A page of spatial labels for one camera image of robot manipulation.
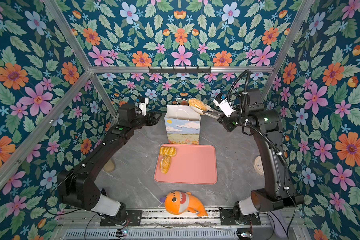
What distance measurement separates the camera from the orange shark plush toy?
0.71 meters

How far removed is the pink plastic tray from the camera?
893mm

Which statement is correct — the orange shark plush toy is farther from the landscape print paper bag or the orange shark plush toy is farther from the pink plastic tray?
the landscape print paper bag

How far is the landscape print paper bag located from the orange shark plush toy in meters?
0.34

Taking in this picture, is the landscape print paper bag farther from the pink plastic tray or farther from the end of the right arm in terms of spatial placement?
the end of the right arm

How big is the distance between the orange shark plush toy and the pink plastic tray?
122 millimetres

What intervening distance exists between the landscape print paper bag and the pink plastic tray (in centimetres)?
4

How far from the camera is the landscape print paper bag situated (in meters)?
0.84
